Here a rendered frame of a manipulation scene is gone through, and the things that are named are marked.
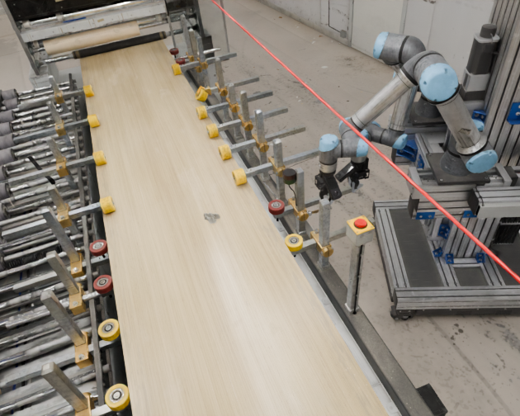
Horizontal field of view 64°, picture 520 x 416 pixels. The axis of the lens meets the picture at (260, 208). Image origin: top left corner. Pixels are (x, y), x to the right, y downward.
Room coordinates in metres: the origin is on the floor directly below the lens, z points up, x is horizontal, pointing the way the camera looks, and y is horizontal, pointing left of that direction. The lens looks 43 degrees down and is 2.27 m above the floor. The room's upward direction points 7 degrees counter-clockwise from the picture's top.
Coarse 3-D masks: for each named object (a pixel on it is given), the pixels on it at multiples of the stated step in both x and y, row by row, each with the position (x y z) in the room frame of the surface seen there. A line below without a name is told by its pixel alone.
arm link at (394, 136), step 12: (408, 48) 1.70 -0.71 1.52; (420, 48) 1.69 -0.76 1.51; (408, 60) 1.68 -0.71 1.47; (408, 96) 1.62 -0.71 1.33; (396, 108) 1.63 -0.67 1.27; (408, 108) 1.61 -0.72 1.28; (396, 120) 1.60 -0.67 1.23; (384, 132) 1.62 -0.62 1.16; (396, 132) 1.58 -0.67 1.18; (384, 144) 1.60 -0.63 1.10; (396, 144) 1.55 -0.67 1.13
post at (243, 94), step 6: (240, 90) 2.20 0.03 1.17; (240, 96) 2.19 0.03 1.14; (246, 96) 2.18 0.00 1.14; (240, 102) 2.20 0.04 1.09; (246, 102) 2.18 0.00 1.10; (246, 108) 2.18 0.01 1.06; (246, 114) 2.18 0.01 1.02; (246, 120) 2.18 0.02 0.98; (246, 132) 2.18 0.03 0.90; (246, 138) 2.18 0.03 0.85; (252, 138) 2.19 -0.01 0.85; (252, 150) 2.18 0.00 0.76
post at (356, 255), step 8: (352, 248) 0.99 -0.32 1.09; (360, 248) 0.97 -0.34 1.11; (352, 256) 0.99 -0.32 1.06; (360, 256) 0.97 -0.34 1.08; (352, 264) 0.98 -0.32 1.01; (360, 264) 0.96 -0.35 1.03; (352, 272) 0.98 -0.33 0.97; (360, 272) 0.97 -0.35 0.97; (352, 280) 0.97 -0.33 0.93; (360, 280) 0.98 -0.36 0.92; (352, 288) 0.97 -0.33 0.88; (352, 296) 0.97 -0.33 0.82; (352, 304) 0.97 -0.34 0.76; (352, 312) 0.96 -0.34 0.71
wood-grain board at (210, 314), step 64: (128, 64) 3.44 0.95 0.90; (128, 128) 2.40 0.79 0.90; (192, 128) 2.30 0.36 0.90; (128, 192) 1.73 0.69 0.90; (192, 192) 1.66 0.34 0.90; (128, 256) 1.27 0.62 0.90; (192, 256) 1.23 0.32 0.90; (256, 256) 1.18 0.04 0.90; (128, 320) 0.93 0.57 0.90; (192, 320) 0.90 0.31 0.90; (256, 320) 0.86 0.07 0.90; (320, 320) 0.83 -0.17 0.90; (128, 384) 0.68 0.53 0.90; (192, 384) 0.65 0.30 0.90; (256, 384) 0.62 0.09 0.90; (320, 384) 0.59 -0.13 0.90
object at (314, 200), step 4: (340, 188) 1.60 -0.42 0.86; (344, 188) 1.59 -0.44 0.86; (348, 188) 1.59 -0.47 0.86; (344, 192) 1.58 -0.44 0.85; (348, 192) 1.58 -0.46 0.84; (316, 196) 1.56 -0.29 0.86; (308, 200) 1.54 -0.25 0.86; (312, 200) 1.54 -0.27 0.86; (316, 200) 1.53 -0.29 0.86; (308, 204) 1.52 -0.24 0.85; (312, 204) 1.52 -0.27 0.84; (316, 204) 1.53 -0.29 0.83; (288, 208) 1.50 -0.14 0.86; (292, 208) 1.49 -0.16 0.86; (284, 212) 1.48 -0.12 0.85; (288, 212) 1.49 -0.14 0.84; (292, 212) 1.49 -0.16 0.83; (276, 216) 1.47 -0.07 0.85; (280, 216) 1.47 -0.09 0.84
